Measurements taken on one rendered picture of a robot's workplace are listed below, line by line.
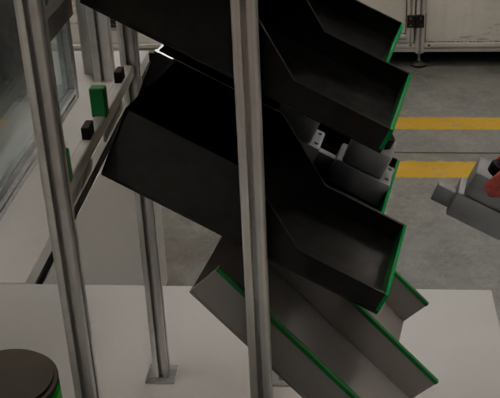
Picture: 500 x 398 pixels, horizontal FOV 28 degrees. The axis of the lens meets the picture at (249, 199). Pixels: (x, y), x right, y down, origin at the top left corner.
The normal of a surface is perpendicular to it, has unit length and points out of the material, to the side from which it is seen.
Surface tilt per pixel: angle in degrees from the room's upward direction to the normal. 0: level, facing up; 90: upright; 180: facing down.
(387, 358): 90
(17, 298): 0
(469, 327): 0
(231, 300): 90
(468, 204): 89
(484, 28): 90
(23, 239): 0
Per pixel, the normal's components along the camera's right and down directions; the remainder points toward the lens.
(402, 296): -0.26, 0.46
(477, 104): -0.04, -0.88
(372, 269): 0.37, -0.76
